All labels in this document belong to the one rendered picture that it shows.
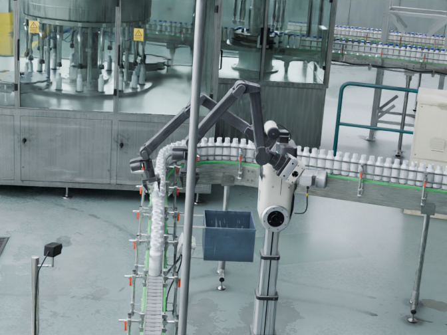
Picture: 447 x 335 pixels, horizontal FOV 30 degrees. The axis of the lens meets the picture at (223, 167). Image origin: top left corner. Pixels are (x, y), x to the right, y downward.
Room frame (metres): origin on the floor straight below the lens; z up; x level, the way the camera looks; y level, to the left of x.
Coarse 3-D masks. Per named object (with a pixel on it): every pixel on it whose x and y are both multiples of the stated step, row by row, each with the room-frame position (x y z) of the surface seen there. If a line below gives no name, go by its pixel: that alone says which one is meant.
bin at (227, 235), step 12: (204, 216) 4.92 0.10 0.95; (216, 216) 5.04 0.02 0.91; (228, 216) 5.05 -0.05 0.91; (240, 216) 5.06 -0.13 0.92; (252, 216) 4.98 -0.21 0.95; (204, 228) 4.77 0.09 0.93; (216, 228) 4.74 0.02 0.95; (228, 228) 4.74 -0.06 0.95; (240, 228) 5.06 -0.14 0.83; (252, 228) 4.90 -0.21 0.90; (204, 240) 4.76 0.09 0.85; (216, 240) 4.74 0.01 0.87; (228, 240) 4.75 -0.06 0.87; (240, 240) 4.75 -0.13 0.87; (252, 240) 4.76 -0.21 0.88; (204, 252) 4.74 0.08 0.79; (216, 252) 4.74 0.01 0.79; (228, 252) 4.75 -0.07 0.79; (240, 252) 4.75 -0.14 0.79; (252, 252) 4.76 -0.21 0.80
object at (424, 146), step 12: (420, 96) 8.01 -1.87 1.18; (432, 96) 8.05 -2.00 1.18; (444, 96) 8.09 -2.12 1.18; (420, 108) 7.90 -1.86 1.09; (432, 108) 7.87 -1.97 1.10; (444, 108) 7.84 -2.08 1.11; (420, 120) 7.89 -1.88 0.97; (432, 120) 7.87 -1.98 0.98; (444, 120) 7.84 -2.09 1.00; (420, 132) 7.89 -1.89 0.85; (432, 132) 7.86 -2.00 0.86; (444, 132) 7.84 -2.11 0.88; (420, 144) 7.89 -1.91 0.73; (432, 144) 7.85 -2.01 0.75; (444, 144) 7.83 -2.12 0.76; (420, 156) 7.88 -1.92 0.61; (432, 156) 7.86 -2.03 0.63; (444, 156) 7.83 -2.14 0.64; (444, 168) 7.83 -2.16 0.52; (432, 216) 7.84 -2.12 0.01; (444, 216) 7.82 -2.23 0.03
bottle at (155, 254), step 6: (156, 246) 3.88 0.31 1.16; (150, 252) 3.90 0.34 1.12; (156, 252) 3.88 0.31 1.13; (150, 258) 3.88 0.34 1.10; (156, 258) 3.87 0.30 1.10; (150, 264) 3.88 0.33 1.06; (156, 264) 3.87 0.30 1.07; (150, 270) 3.88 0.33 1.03; (156, 270) 3.87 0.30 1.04; (156, 276) 3.88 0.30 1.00
